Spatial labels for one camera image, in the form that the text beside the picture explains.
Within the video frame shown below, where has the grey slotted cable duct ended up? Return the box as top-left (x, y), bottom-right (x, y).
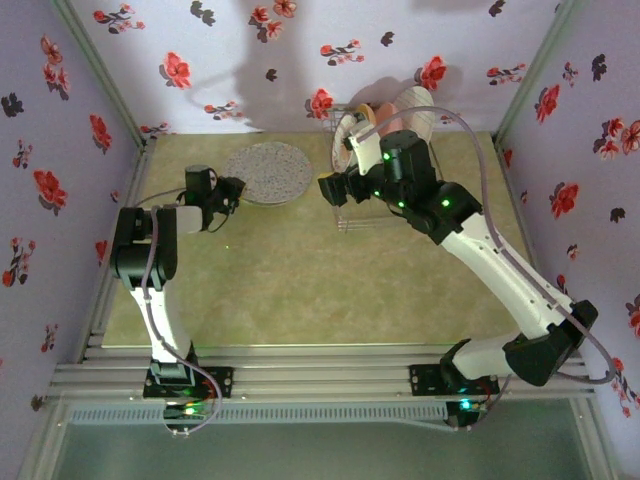
top-left (67, 403), bottom-right (449, 427)

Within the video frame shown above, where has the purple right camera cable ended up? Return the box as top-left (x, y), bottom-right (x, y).
top-left (357, 106), bottom-right (617, 434)

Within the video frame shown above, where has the aluminium corner post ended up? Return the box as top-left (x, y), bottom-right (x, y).
top-left (492, 0), bottom-right (586, 144)
top-left (51, 0), bottom-right (154, 149)

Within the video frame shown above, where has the silver wire dish rack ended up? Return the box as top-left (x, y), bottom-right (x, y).
top-left (322, 102), bottom-right (451, 235)

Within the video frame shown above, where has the thin black gripper wire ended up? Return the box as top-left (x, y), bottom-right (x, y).
top-left (202, 209), bottom-right (230, 235)

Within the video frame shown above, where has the aluminium left side rail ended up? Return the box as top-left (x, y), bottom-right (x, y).
top-left (77, 134), bottom-right (157, 364)

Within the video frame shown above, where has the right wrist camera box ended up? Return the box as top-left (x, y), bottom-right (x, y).
top-left (344, 116), bottom-right (389, 177)

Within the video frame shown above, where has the aluminium front rail frame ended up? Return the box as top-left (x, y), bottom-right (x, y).
top-left (47, 343), bottom-right (596, 402)

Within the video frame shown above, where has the aluminium right corner post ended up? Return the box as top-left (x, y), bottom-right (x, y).
top-left (492, 0), bottom-right (586, 144)

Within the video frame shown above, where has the left controller board green light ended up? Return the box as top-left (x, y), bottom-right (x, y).
top-left (163, 402), bottom-right (211, 421)

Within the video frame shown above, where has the pink plate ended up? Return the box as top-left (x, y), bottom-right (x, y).
top-left (374, 102), bottom-right (402, 137)

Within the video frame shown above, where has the white plate orange print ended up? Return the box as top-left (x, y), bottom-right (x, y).
top-left (330, 112), bottom-right (359, 174)

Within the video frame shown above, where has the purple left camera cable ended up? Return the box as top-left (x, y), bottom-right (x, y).
top-left (134, 187), bottom-right (229, 437)

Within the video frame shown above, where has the controller board green light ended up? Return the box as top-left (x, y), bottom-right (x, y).
top-left (163, 402), bottom-right (211, 421)
top-left (446, 397), bottom-right (489, 432)

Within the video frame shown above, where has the aluminium left corner post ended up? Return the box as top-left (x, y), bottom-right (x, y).
top-left (51, 0), bottom-right (154, 149)

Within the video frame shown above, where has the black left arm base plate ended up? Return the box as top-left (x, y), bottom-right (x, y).
top-left (143, 367), bottom-right (235, 400)

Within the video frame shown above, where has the aluminium right side rail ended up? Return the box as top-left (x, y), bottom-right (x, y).
top-left (492, 130), bottom-right (569, 359)

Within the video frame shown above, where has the purple camera cable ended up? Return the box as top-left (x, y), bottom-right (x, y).
top-left (134, 187), bottom-right (229, 437)
top-left (357, 106), bottom-right (617, 434)

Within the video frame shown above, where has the aluminium rail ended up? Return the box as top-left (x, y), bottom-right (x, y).
top-left (77, 134), bottom-right (157, 364)
top-left (492, 130), bottom-right (569, 359)

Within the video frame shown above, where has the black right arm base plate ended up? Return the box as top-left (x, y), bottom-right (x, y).
top-left (409, 364), bottom-right (500, 397)

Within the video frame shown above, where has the right controller board green light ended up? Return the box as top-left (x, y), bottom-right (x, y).
top-left (446, 397), bottom-right (489, 432)

